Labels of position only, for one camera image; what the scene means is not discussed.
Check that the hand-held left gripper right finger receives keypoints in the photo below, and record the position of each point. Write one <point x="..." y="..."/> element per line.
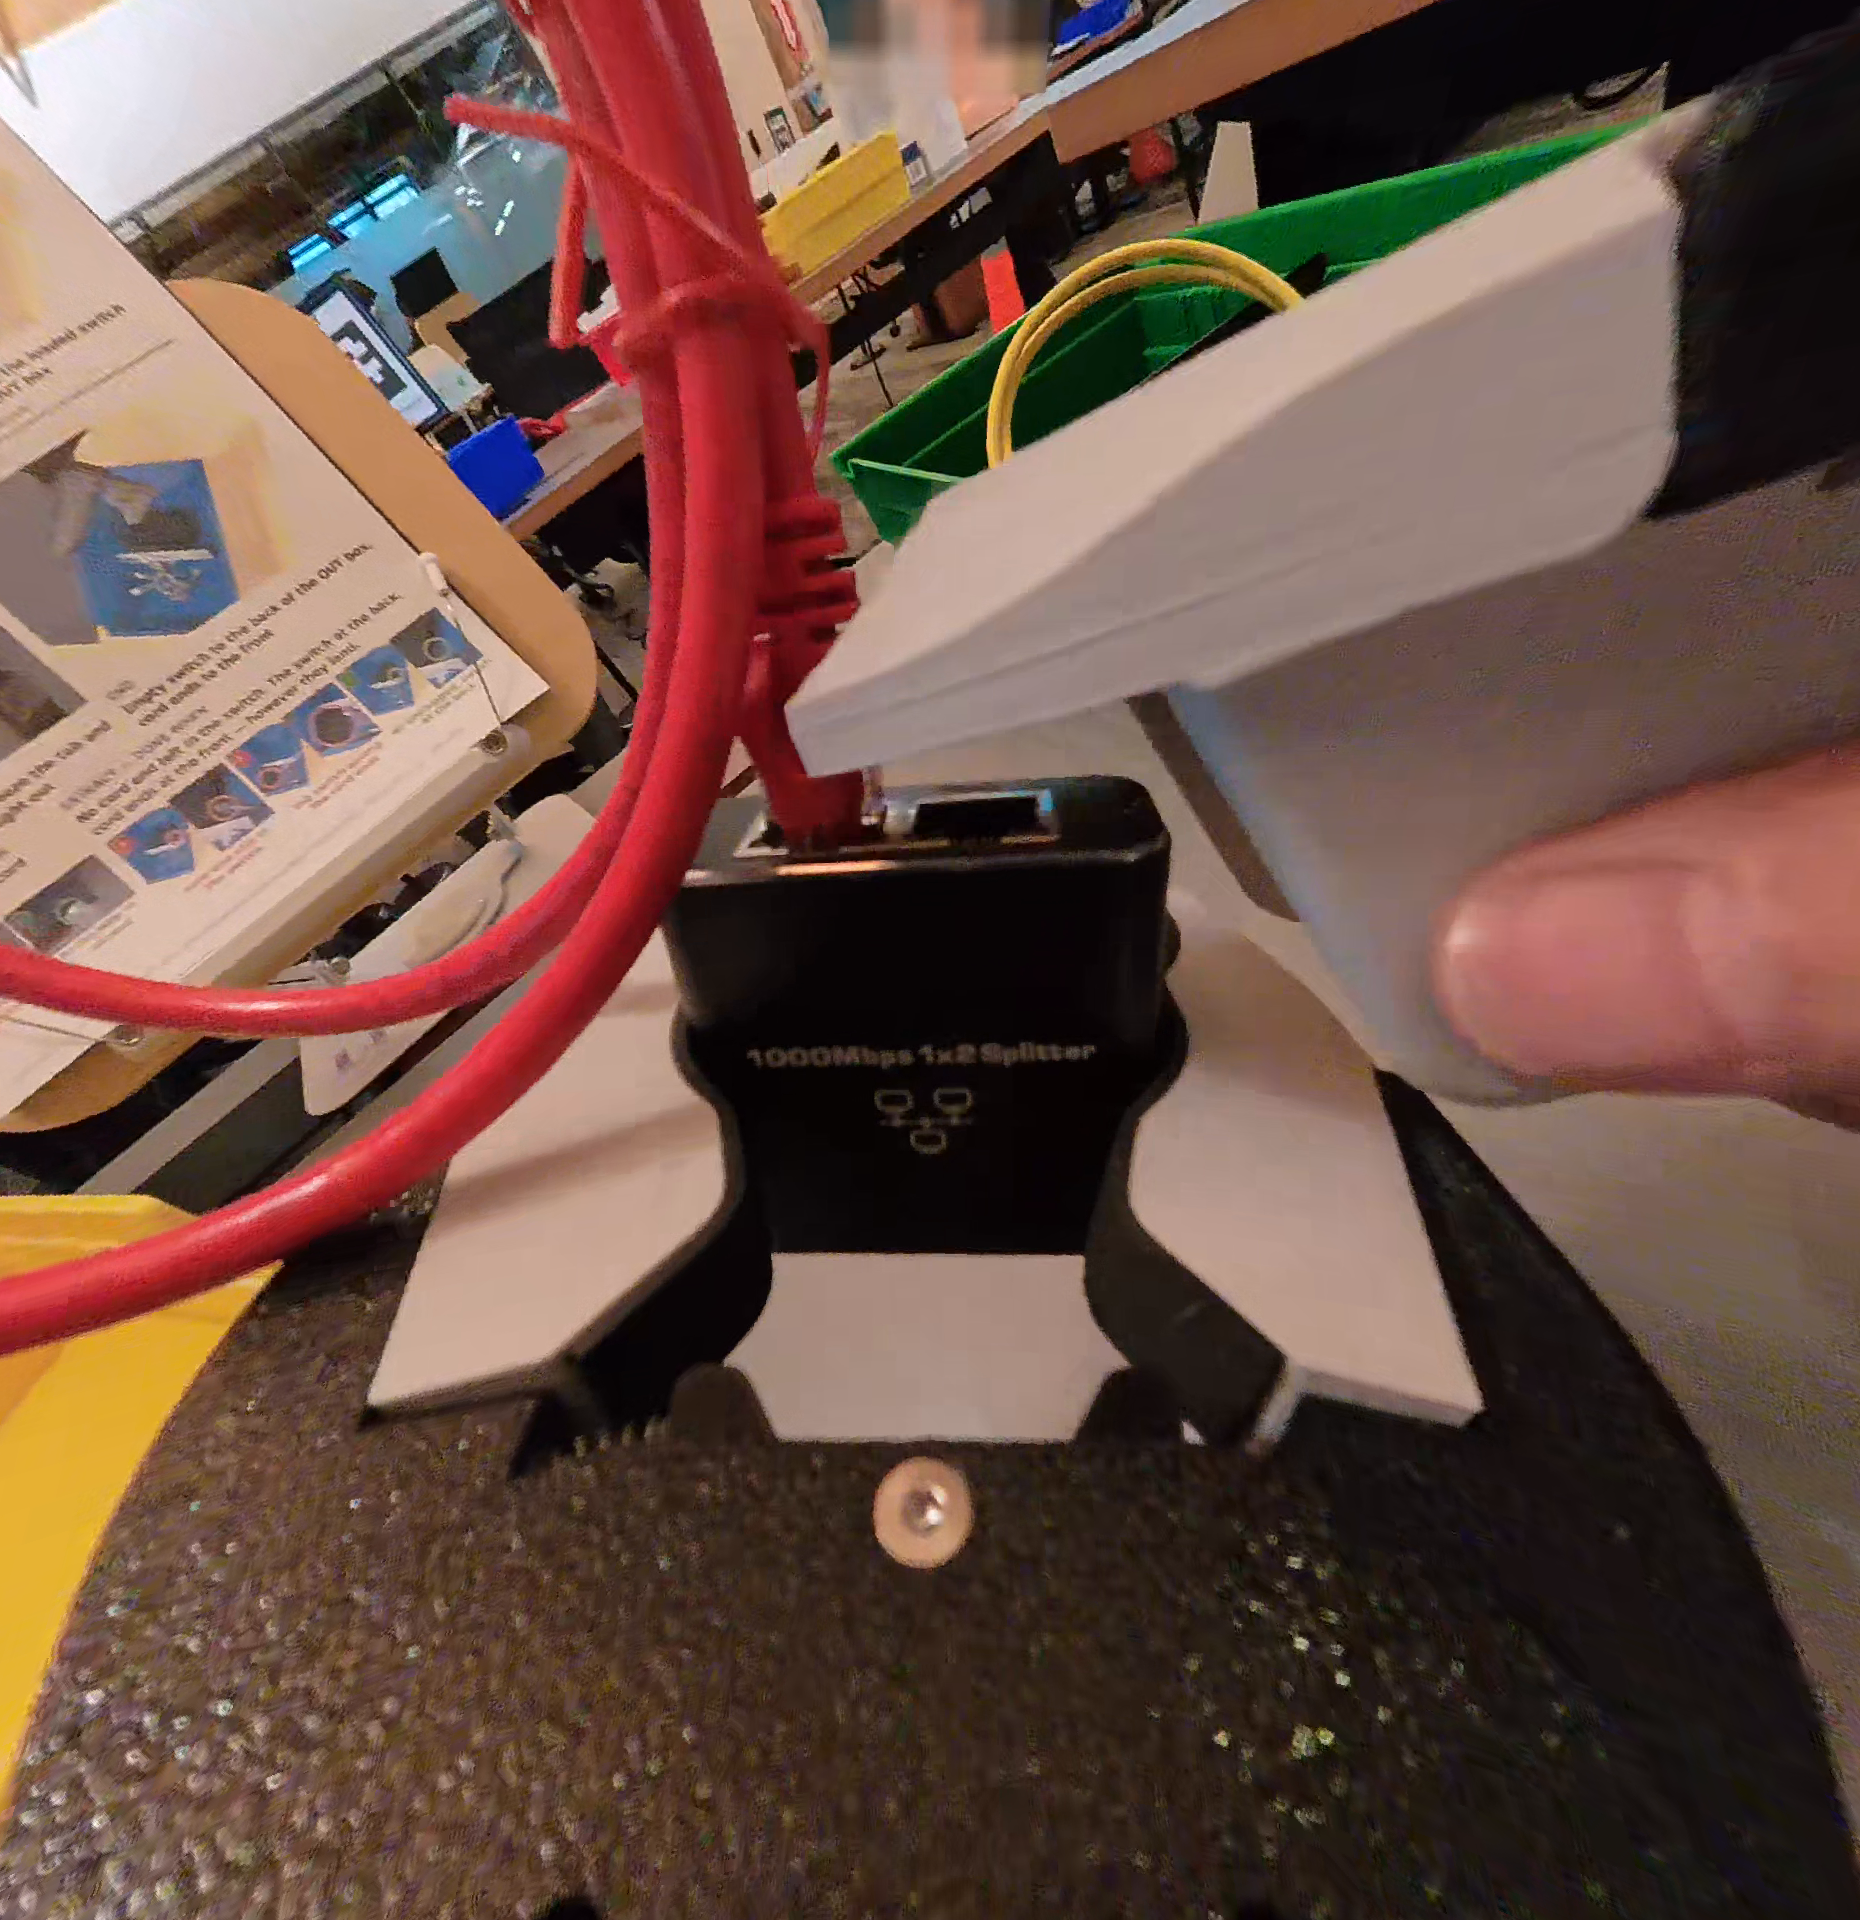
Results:
<point x="1291" y="1230"/>

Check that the printed instruction sheet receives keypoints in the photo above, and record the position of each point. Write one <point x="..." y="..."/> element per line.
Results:
<point x="195" y="631"/>

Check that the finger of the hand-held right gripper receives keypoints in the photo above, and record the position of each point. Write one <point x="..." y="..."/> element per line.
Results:
<point x="1247" y="497"/>

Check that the stack of yellow bins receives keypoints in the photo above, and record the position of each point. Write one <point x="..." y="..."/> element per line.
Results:
<point x="832" y="202"/>

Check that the wooden display board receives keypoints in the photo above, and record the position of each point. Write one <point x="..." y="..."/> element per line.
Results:
<point x="422" y="449"/>

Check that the black framed tag sign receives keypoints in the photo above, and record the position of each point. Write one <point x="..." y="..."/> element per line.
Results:
<point x="374" y="361"/>

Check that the orange traffic cone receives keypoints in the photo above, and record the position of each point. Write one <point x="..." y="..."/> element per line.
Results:
<point x="1003" y="292"/>

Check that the grey wood-edged table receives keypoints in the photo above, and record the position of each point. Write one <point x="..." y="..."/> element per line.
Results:
<point x="1171" y="77"/>

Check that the long wood-edged work table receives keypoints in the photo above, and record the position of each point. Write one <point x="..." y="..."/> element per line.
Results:
<point x="929" y="180"/>

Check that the yellow plastic bin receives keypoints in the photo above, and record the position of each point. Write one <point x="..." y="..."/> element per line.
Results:
<point x="60" y="1426"/>

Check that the white board stand base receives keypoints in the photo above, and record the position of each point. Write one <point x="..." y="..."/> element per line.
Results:
<point x="542" y="842"/>

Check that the blue plastic bin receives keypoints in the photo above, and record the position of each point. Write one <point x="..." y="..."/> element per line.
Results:
<point x="497" y="466"/>

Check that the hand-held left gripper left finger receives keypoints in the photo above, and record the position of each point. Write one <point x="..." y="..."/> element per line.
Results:
<point x="572" y="1259"/>

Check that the green plastic bin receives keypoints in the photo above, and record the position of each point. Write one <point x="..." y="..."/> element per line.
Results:
<point x="946" y="435"/>

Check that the black ethernet splitter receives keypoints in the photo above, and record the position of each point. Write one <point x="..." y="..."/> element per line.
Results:
<point x="929" y="962"/>

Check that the person's right hand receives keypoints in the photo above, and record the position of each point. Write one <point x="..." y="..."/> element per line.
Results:
<point x="1666" y="962"/>

